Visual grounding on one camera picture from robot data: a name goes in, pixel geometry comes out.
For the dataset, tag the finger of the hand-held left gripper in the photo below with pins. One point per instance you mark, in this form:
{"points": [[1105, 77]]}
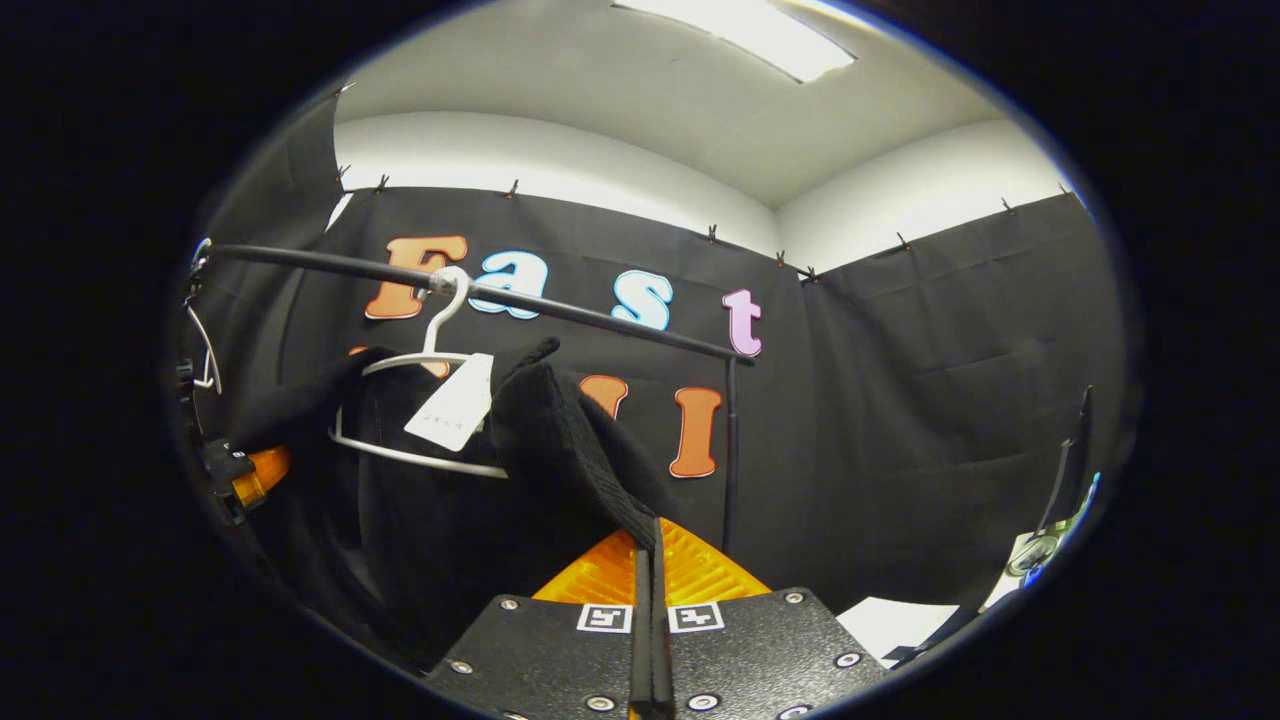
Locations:
{"points": [[265, 470]]}

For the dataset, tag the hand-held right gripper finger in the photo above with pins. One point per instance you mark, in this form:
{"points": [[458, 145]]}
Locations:
{"points": [[641, 660], [662, 660]]}

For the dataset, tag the black jacket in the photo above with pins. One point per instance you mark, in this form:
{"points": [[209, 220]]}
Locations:
{"points": [[560, 450]]}

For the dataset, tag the white clothes hanger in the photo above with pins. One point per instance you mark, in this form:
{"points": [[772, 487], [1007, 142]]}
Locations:
{"points": [[420, 458], [213, 362]]}

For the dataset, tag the black metal clothes rack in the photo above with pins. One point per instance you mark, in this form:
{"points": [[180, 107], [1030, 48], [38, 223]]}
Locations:
{"points": [[730, 450]]}

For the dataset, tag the white paper garment tag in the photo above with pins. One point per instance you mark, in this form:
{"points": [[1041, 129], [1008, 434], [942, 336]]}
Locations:
{"points": [[450, 405]]}

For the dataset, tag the white vented cabinet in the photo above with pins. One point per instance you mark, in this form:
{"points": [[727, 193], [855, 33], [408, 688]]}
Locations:
{"points": [[890, 620]]}

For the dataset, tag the black backdrop cloth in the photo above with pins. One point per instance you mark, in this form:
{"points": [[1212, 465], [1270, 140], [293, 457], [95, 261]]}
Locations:
{"points": [[900, 400]]}

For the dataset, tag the white side table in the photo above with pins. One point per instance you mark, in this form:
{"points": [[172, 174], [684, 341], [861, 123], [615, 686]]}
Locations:
{"points": [[1010, 580]]}

